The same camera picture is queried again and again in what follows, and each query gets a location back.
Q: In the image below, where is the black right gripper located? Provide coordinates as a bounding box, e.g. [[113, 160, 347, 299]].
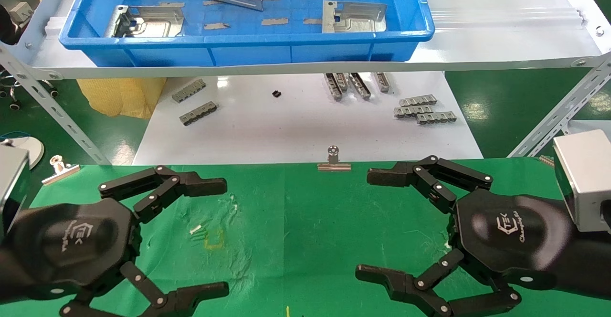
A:
[[356, 155, 573, 317]]

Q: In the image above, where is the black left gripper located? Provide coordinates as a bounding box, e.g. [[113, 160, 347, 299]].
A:
[[10, 165, 230, 317]]

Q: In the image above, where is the green table cloth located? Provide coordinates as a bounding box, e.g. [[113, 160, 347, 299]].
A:
[[0, 158, 611, 317]]

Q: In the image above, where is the silver binder clip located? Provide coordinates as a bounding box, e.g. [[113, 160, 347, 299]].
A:
[[42, 155, 81, 185], [317, 146, 352, 171]]

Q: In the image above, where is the yellow fabric cover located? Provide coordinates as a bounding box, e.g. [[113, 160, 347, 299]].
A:
[[28, 0, 167, 119]]

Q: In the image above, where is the blue plastic tray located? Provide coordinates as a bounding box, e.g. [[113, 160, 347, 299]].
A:
[[58, 0, 436, 67]]

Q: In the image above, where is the black office chair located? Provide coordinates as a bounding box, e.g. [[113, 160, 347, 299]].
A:
[[0, 4, 60, 112]]

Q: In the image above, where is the white corrugated plastic sheet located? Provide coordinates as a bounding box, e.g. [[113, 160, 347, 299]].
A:
[[45, 0, 82, 33], [419, 0, 588, 38]]

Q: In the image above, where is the small grey box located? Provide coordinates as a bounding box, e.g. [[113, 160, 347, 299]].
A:
[[10, 2, 34, 22]]

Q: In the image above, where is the white perforated rack post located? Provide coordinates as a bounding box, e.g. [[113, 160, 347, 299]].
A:
[[507, 52, 611, 159], [0, 45, 113, 166]]

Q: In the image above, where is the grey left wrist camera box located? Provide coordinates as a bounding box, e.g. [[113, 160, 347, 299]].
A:
[[0, 144, 30, 234]]

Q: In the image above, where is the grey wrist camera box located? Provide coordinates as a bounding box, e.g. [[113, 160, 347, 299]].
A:
[[0, 144, 30, 234], [553, 129, 611, 234]]

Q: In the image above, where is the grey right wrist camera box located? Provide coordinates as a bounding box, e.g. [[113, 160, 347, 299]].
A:
[[553, 129, 611, 234]]

